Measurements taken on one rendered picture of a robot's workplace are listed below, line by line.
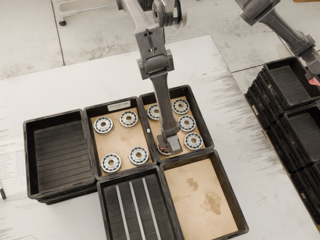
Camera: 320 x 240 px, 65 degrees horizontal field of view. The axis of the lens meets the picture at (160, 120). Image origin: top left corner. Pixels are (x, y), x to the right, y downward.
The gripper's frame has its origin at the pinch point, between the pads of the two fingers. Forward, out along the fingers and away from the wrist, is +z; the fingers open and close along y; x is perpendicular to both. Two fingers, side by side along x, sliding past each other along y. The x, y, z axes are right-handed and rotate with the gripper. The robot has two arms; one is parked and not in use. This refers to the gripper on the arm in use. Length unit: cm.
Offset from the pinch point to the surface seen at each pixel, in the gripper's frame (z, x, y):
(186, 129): 1.8, 5.7, 13.6
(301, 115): 49, 6, 121
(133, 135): 5.2, 11.3, -15.0
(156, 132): 5.0, 9.4, -2.3
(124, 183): 3.8, -12.3, -25.9
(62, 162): 5, 7, -53
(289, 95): 39, 22, 112
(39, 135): 7, 25, -63
